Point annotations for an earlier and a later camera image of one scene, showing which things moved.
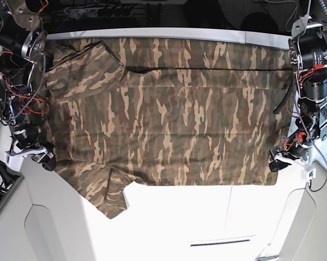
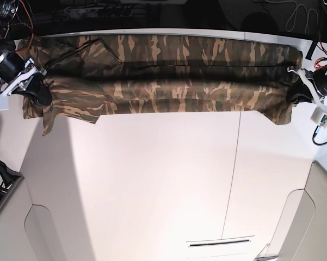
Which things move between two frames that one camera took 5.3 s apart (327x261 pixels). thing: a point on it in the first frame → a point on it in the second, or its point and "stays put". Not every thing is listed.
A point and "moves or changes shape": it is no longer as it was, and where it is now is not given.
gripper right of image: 288,150 → 322,83
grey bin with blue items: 3,182 stays put
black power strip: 100,12 stays put
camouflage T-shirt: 174,111 moves or changes shape
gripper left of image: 28,141 → 12,74
